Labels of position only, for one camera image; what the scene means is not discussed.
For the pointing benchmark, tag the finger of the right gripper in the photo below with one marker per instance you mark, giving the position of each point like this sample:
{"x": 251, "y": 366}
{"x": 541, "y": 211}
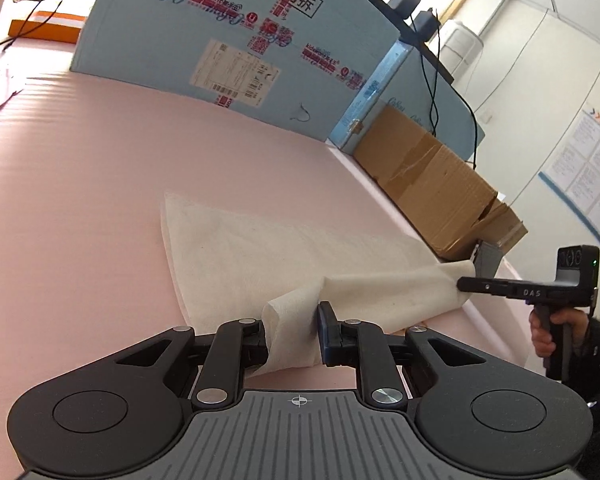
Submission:
{"x": 486, "y": 259}
{"x": 488, "y": 286}

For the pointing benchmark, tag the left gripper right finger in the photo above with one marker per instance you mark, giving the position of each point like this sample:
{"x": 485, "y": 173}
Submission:
{"x": 364, "y": 347}

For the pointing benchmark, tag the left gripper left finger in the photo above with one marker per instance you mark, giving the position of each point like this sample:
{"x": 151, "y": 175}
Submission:
{"x": 236, "y": 347}

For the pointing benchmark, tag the white fabric shopping bag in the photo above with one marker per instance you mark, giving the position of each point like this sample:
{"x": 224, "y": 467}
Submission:
{"x": 228, "y": 266}

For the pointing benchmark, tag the black sleeved right forearm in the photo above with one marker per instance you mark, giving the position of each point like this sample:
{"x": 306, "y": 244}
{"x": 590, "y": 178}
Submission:
{"x": 584, "y": 367}

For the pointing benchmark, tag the open brown storage carton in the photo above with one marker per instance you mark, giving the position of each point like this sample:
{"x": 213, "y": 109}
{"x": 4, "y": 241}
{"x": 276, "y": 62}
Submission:
{"x": 450, "y": 206}

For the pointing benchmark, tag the white air conditioner unit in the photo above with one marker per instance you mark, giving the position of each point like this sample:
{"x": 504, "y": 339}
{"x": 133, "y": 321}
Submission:
{"x": 459, "y": 48}

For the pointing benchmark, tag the black power adapter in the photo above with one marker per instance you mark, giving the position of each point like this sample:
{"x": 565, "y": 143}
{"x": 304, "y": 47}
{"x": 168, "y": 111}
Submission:
{"x": 403, "y": 8}
{"x": 426, "y": 25}

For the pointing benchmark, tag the black shelf board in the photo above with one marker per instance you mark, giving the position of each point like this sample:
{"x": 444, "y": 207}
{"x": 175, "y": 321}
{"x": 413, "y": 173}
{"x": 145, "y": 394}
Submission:
{"x": 408, "y": 36}

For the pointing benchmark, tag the large blue printed carton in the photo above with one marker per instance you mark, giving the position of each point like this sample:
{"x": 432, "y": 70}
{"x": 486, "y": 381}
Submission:
{"x": 294, "y": 64}

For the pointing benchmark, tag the orange tray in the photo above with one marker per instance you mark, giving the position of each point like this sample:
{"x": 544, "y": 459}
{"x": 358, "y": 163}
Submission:
{"x": 43, "y": 25}

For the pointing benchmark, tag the wall information poster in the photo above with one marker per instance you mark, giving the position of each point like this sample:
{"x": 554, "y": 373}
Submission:
{"x": 573, "y": 171}

